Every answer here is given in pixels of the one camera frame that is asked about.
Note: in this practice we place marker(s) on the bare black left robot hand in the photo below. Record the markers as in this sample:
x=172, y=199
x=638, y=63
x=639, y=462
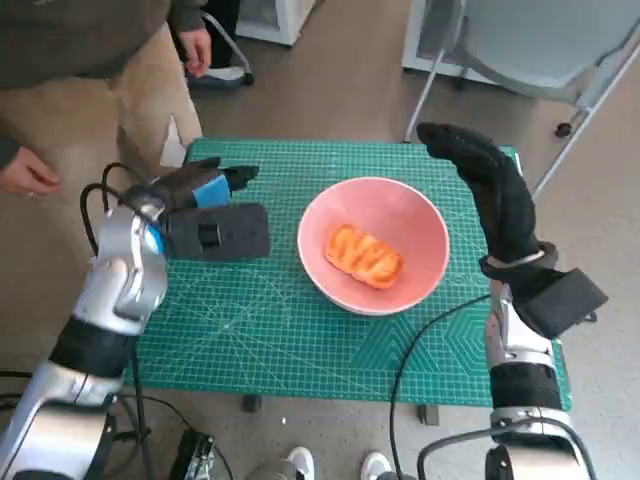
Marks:
x=185, y=182

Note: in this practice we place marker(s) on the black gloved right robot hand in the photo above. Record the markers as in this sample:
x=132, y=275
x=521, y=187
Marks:
x=505, y=205

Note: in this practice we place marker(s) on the pink bowl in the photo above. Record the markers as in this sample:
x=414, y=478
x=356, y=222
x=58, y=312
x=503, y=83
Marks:
x=400, y=210

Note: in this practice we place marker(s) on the orange striped bread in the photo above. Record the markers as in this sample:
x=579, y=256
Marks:
x=365, y=255

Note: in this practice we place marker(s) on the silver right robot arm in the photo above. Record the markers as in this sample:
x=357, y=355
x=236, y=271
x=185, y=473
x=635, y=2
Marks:
x=525, y=385

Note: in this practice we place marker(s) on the person's hand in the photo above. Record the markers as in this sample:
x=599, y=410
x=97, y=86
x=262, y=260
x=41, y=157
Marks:
x=195, y=50
x=25, y=172

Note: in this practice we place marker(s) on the grey mesh chair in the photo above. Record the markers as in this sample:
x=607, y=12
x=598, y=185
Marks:
x=540, y=45

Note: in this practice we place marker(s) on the standing person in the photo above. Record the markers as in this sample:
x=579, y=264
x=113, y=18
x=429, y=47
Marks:
x=75, y=60

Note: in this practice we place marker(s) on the white mesh cabinet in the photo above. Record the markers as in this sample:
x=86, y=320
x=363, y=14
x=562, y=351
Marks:
x=285, y=20
x=412, y=50

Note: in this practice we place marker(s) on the green cutting mat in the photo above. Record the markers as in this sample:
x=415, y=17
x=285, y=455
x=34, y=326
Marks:
x=275, y=340

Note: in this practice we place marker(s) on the short black stand bar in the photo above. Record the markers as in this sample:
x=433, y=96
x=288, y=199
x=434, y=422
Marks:
x=15, y=374

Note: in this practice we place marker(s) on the black metal box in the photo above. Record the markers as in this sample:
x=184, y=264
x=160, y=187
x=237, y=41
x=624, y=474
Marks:
x=192, y=457

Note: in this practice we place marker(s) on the white shoe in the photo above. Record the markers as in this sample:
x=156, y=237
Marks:
x=300, y=462
x=372, y=465

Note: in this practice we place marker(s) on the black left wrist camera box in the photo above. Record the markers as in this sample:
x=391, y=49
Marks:
x=220, y=232

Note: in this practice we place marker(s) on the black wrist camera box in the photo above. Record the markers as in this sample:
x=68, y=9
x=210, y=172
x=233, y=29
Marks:
x=560, y=302
x=220, y=232

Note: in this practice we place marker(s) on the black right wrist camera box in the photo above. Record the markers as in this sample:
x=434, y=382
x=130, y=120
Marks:
x=560, y=302

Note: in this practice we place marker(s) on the black table bracket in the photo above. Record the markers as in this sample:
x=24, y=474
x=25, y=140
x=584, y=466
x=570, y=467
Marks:
x=427, y=415
x=250, y=402

